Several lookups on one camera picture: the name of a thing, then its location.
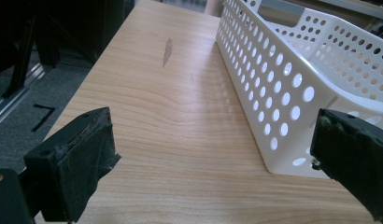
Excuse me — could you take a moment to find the black stand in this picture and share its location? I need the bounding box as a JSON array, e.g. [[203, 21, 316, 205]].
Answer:
[[0, 0, 136, 99]]

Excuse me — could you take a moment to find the white perforated plastic basket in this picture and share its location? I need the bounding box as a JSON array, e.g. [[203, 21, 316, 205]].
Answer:
[[215, 0, 383, 180]]

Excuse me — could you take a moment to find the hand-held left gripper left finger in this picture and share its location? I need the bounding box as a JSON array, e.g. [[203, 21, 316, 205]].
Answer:
[[23, 106, 121, 224]]

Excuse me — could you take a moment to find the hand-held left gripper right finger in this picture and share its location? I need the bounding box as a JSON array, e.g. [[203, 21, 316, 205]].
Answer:
[[309, 107, 383, 224]]

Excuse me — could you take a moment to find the metal floor rail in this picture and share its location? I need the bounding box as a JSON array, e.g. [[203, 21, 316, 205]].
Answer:
[[0, 63, 46, 130]]

